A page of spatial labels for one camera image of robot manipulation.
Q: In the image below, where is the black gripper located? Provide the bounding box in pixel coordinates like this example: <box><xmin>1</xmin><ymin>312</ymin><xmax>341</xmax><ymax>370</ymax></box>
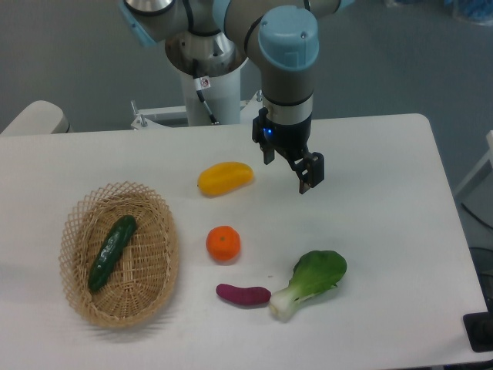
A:
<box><xmin>252</xmin><ymin>108</ymin><xmax>324</xmax><ymax>194</ymax></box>

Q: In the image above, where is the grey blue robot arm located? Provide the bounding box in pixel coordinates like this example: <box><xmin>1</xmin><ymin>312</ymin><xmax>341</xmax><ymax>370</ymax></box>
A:
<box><xmin>119</xmin><ymin>1</ymin><xmax>343</xmax><ymax>192</ymax></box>

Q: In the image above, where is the woven wicker basket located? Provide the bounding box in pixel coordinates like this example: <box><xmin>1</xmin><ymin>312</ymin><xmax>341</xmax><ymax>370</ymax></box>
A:
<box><xmin>59</xmin><ymin>182</ymin><xmax>179</xmax><ymax>328</ymax></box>

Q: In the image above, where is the dark green cucumber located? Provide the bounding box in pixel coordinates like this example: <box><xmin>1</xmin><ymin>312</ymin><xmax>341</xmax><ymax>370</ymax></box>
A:
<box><xmin>88</xmin><ymin>214</ymin><xmax>137</xmax><ymax>293</ymax></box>

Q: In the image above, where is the yellow mango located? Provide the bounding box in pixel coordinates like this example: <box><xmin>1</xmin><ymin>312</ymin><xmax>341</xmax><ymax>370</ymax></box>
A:
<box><xmin>197</xmin><ymin>162</ymin><xmax>254</xmax><ymax>197</ymax></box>

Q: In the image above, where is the orange tangerine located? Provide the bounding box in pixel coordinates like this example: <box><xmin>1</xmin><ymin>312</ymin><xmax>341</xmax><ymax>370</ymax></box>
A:
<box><xmin>206</xmin><ymin>225</ymin><xmax>241</xmax><ymax>262</ymax></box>

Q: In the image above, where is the green bok choy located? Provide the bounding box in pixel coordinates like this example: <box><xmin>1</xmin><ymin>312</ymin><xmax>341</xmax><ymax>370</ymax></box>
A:
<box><xmin>268</xmin><ymin>251</ymin><xmax>347</xmax><ymax>321</ymax></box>

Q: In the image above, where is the purple sweet potato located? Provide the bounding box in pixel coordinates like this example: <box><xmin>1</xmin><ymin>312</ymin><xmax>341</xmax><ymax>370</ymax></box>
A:
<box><xmin>216</xmin><ymin>284</ymin><xmax>271</xmax><ymax>307</ymax></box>

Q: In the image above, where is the black device at table edge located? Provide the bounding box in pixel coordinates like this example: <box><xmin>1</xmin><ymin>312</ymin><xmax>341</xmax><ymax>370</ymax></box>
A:
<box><xmin>463</xmin><ymin>312</ymin><xmax>492</xmax><ymax>353</ymax></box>

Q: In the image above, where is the white chair back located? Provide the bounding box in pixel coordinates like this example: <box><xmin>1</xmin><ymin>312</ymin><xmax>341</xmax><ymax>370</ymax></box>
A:
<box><xmin>1</xmin><ymin>100</ymin><xmax>73</xmax><ymax>137</ymax></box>

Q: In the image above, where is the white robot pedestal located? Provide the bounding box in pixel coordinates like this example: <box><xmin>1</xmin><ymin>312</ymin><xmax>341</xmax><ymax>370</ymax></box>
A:
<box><xmin>164</xmin><ymin>30</ymin><xmax>249</xmax><ymax>126</ymax></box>

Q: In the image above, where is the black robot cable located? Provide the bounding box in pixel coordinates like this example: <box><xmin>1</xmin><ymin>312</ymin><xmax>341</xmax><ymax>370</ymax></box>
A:
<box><xmin>191</xmin><ymin>57</ymin><xmax>221</xmax><ymax>126</ymax></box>

